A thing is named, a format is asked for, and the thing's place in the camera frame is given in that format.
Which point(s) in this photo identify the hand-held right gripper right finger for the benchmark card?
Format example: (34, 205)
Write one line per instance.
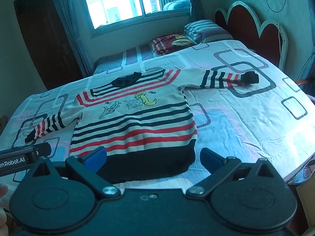
(210, 158)

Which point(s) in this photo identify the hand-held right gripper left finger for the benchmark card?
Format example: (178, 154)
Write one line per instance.
(94, 158)

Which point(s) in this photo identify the striped knit sweater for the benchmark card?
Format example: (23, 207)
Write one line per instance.
(137, 127)

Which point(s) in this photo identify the person's left hand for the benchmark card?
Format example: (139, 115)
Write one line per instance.
(2, 190)

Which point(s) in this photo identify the white patterned bed sheet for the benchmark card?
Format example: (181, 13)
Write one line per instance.
(236, 127)

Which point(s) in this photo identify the striped mattress sheet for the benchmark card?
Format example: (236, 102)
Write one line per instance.
(123, 56)

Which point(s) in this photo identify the dark wooden door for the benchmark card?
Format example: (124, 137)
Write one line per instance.
(46, 41)

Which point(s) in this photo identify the red printed pillow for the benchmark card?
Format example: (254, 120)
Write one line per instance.
(169, 43)

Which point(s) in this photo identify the striped grey pillow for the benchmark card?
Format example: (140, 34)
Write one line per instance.
(206, 30)

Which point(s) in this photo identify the blue curtain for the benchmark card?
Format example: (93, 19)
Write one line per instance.
(71, 24)
(194, 0)

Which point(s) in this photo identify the red scalloped headboard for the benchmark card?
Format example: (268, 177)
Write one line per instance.
(243, 24)

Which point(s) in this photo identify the blue duvet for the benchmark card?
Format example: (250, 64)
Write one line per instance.
(177, 5)

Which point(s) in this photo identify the window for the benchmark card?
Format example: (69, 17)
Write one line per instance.
(118, 2)

